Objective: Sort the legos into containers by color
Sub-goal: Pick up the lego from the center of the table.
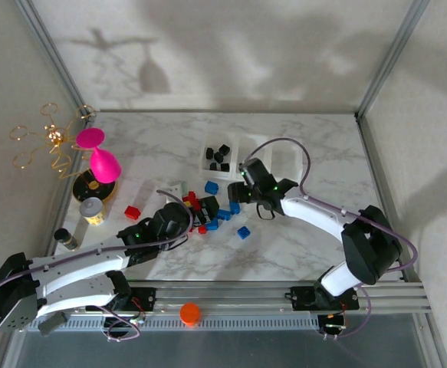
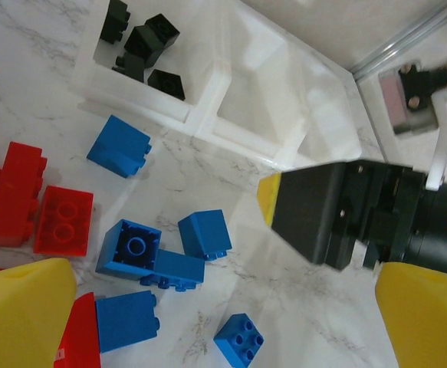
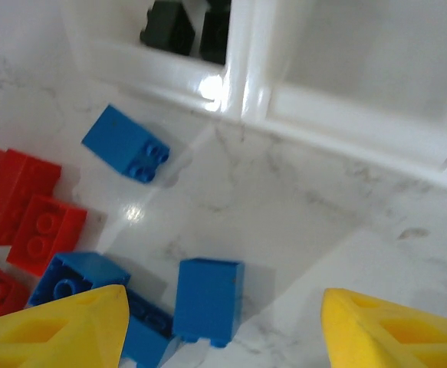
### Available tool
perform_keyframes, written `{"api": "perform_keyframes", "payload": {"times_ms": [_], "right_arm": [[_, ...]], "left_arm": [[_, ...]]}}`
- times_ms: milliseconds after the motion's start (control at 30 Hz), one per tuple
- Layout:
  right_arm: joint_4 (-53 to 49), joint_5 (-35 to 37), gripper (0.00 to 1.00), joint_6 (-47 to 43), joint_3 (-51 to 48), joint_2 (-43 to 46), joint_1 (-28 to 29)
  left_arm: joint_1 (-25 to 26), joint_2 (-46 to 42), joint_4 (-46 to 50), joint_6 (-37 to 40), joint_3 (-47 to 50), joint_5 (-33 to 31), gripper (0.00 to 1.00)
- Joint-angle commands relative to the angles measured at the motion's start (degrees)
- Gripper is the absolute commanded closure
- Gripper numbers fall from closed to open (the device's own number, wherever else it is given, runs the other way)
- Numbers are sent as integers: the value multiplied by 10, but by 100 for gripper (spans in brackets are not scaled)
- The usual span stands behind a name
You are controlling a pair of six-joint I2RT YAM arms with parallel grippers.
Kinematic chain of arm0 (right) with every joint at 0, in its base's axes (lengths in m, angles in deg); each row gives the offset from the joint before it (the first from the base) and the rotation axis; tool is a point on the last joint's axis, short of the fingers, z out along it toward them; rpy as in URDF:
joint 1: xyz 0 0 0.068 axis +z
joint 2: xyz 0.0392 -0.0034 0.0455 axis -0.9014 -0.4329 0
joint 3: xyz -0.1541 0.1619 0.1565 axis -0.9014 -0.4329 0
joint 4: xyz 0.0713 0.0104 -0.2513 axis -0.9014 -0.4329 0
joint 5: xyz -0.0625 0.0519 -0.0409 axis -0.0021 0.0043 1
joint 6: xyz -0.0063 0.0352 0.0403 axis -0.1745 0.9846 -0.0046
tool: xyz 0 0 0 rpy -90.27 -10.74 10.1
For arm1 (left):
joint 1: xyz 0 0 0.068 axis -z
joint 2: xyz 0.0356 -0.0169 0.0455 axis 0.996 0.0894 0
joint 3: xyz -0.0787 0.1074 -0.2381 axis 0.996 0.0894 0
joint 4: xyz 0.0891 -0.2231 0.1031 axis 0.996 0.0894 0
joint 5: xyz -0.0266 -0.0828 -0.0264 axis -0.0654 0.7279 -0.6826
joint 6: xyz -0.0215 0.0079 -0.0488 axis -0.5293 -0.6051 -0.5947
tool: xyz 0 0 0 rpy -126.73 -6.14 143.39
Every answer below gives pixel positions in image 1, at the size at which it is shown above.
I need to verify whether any pink plastic goblet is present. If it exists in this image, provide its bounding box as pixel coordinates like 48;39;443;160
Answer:
75;128;122;184

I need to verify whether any gold wire glass rack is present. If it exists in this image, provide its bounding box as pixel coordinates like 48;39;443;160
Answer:
9;102;119;204

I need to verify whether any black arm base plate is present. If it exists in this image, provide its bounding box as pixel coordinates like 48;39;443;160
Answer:
291;285;361;311
107;287;157;312

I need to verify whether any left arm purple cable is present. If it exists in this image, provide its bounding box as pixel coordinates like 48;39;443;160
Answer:
0;187;192;342

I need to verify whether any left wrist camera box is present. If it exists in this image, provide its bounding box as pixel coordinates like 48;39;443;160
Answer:
167;180;189;200

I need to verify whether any orange plastic cap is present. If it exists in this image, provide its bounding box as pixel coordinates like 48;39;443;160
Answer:
179;302;202;329

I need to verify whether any grey slotted cable duct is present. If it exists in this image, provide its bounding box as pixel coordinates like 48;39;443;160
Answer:
23;316;322;333

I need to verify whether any aluminium back rail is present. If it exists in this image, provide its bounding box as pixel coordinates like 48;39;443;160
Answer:
94;109;360;116

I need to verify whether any aluminium frame rail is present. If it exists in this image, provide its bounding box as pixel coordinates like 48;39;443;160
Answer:
14;281;433;316

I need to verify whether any small black bottle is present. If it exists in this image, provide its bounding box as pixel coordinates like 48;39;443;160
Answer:
53;228;79;252

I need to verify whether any white three-compartment container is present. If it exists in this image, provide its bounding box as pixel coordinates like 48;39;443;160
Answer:
199;129;304;185

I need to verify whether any aluminium frame post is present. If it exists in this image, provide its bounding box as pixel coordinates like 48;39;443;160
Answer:
355;0;433;120
14;0;97;120

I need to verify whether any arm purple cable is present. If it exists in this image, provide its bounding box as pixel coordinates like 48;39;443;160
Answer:
244;136;419;340
0;187;192;342

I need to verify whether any grey black block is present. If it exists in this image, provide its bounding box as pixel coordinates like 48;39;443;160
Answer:
38;312;69;337

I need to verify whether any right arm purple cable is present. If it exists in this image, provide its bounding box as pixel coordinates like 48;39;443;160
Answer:
244;136;419;340

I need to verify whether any aluminium side rail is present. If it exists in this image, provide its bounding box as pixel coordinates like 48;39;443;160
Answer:
355;113;429;287

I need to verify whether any yellow tin with grey lid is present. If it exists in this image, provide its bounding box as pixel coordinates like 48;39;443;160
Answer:
78;196;107;227

